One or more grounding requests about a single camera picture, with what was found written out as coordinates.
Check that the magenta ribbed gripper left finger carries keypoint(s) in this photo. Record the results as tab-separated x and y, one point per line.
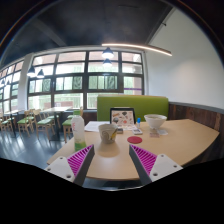
74	167

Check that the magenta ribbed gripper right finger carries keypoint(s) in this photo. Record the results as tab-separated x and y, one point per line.
151	167

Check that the white plastic water bottle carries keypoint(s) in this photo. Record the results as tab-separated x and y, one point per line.
77	124

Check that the small pink white card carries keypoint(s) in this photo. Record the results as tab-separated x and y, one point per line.
154	135

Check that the red round coaster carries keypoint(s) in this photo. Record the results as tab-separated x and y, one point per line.
134	139

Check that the white card on table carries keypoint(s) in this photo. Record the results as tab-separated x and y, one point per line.
162	132

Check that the white paper sheet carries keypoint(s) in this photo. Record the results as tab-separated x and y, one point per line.
93	126

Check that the white ceramic bowl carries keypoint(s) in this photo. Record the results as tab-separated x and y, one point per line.
155	121

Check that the small blue capped bottle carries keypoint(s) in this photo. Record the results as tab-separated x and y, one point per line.
138	122

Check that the white patterned paper cup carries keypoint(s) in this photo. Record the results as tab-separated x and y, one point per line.
108	133

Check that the wooden chair green seat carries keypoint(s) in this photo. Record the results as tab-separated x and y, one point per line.
26	124
43	124

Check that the tablet with sticker cover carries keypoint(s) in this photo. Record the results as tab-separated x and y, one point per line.
123	117

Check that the wooden dining table background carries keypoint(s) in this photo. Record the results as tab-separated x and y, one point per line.
55	111

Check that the green upholstered booth sofa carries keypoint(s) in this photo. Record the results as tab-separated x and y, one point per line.
142	105

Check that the wooden chair green seat far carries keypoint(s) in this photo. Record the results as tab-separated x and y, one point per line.
26	124

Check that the large grid window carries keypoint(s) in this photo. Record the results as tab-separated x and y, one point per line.
77	78

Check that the black pendant lamp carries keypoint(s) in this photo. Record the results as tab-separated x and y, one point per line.
40	74
107	62
31	72
108	53

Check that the black pendant lamp far left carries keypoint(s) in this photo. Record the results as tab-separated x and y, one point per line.
31	72

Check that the black pendant lamp rear centre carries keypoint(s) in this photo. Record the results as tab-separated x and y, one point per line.
107	62

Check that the long linear ceiling light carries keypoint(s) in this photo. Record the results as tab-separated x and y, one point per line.
142	47

